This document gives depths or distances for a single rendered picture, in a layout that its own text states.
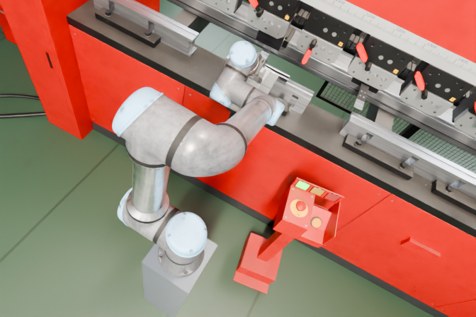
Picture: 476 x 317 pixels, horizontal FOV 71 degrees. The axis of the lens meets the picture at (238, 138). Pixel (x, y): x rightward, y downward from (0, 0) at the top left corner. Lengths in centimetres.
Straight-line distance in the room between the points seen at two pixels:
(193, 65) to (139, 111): 88
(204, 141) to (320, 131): 90
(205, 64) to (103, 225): 107
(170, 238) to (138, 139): 39
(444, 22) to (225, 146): 75
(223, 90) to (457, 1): 67
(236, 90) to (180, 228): 42
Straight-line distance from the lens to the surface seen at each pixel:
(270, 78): 135
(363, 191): 154
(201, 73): 147
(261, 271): 192
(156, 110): 63
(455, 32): 115
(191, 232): 97
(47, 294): 200
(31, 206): 217
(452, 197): 159
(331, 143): 143
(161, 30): 154
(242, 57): 97
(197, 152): 60
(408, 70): 172
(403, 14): 113
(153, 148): 63
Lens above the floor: 192
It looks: 54 degrees down
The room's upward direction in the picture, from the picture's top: 22 degrees clockwise
